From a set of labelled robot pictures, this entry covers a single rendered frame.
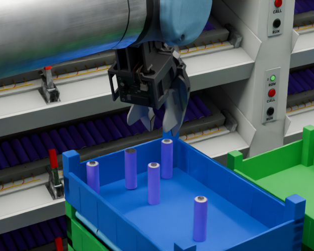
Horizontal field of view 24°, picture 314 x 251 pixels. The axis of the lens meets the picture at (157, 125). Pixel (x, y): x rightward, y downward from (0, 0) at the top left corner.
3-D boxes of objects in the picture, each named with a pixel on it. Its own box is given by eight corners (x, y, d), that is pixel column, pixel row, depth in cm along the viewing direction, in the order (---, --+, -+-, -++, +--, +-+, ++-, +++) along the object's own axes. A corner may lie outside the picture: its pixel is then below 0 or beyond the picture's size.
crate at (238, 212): (302, 250, 98) (307, 198, 94) (181, 305, 87) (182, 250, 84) (172, 163, 120) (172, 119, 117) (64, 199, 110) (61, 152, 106)
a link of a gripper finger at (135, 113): (119, 143, 109) (118, 96, 102) (137, 119, 113) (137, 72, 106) (138, 149, 108) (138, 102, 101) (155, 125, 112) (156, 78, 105)
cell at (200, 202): (209, 239, 99) (210, 198, 97) (198, 243, 98) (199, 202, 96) (201, 233, 101) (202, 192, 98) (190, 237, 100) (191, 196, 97)
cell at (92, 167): (102, 200, 109) (100, 163, 106) (91, 204, 108) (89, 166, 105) (96, 195, 110) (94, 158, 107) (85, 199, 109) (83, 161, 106)
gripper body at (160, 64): (111, 104, 102) (97, 31, 94) (138, 70, 107) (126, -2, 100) (161, 114, 99) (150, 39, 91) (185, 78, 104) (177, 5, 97)
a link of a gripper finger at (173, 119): (160, 154, 106) (144, 103, 101) (176, 129, 110) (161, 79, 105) (179, 156, 105) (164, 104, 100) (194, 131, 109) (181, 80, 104)
